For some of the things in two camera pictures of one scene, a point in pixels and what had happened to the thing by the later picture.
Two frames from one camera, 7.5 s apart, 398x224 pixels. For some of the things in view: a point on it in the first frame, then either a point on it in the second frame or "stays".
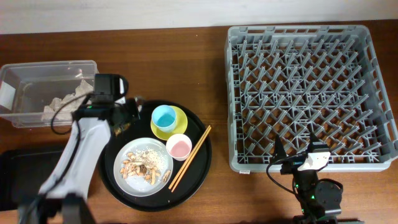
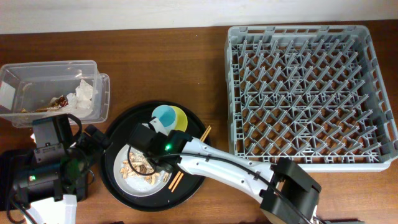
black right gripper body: x=291 y=163 -> x=150 y=153
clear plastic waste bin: x=45 y=94 stays
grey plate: x=142 y=167 stays
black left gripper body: x=130 y=111 -> x=94 y=137
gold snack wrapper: x=122 y=128 -> x=56 y=103
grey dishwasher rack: x=281 y=80 stays
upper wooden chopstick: x=189 y=157 stays
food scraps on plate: x=145 y=162 stays
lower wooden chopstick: x=190 y=160 stays
